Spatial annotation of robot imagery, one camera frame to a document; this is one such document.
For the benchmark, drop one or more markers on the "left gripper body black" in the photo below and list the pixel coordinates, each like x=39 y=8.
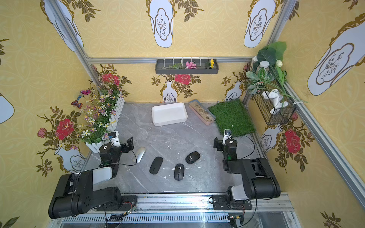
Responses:
x=124 y=147

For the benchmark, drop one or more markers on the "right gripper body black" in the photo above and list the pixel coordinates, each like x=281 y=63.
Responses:
x=219 y=145

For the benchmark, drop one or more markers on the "silver white mouse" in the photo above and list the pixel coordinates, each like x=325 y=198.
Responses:
x=139 y=154

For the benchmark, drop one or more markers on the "rounded black mouse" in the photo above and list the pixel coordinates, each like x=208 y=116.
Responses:
x=192 y=157

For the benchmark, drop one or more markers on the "white storage box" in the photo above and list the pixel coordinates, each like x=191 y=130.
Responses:
x=169 y=114

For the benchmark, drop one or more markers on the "black mouse with wheel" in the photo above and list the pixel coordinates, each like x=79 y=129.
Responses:
x=179 y=172

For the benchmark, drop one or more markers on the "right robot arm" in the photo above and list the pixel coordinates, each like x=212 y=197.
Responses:
x=257 y=177

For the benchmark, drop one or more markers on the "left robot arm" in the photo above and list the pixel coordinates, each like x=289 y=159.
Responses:
x=74 y=193

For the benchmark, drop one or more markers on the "green artificial grass mat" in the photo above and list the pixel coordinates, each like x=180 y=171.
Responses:
x=232 y=115

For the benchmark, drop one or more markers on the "pink tray with stones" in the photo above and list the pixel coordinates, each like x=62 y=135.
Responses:
x=202 y=112

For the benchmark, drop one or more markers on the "white fence flower planter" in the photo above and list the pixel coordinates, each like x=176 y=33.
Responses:
x=100 y=110

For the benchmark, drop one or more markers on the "white figurine in basket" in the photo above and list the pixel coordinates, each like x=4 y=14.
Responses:
x=276 y=99

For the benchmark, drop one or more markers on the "green leafy artificial plant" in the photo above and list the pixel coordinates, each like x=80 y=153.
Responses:
x=266 y=72

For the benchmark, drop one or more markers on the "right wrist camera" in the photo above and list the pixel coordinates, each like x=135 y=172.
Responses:
x=227 y=135

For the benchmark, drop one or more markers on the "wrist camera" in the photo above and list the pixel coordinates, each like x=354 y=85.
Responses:
x=227 y=135
x=114 y=138

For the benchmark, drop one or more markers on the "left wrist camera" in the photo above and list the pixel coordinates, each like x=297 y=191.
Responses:
x=114 y=138

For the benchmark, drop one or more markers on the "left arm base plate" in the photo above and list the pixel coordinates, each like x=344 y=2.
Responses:
x=122 y=203

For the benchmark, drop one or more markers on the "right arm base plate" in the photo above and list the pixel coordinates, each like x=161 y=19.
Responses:
x=222 y=202

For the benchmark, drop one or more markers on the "black wire basket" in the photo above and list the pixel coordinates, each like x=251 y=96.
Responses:
x=265 y=106

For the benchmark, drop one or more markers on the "grey wall shelf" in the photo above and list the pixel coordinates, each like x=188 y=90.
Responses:
x=189 y=66

